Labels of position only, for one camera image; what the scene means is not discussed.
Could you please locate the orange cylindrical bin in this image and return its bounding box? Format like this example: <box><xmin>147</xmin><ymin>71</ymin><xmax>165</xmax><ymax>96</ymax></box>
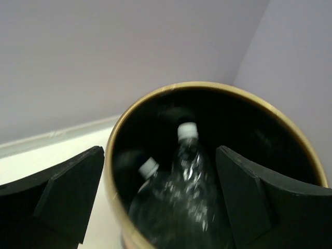
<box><xmin>105</xmin><ymin>82</ymin><xmax>330</xmax><ymax>248</ymax></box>

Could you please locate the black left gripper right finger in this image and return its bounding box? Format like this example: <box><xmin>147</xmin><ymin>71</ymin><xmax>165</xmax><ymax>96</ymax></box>
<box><xmin>215</xmin><ymin>146</ymin><xmax>331</xmax><ymax>248</ymax></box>

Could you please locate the clear crushed bottle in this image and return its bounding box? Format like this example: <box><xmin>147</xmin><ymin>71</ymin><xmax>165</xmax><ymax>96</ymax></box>
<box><xmin>129</xmin><ymin>157</ymin><xmax>195</xmax><ymax>248</ymax></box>

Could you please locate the clear bottle white cap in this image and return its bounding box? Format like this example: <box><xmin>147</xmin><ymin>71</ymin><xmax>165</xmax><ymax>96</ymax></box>
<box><xmin>170</xmin><ymin>122</ymin><xmax>235</xmax><ymax>248</ymax></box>

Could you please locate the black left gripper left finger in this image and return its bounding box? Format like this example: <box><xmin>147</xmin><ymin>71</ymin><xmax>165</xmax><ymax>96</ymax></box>
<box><xmin>1</xmin><ymin>146</ymin><xmax>104</xmax><ymax>248</ymax></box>

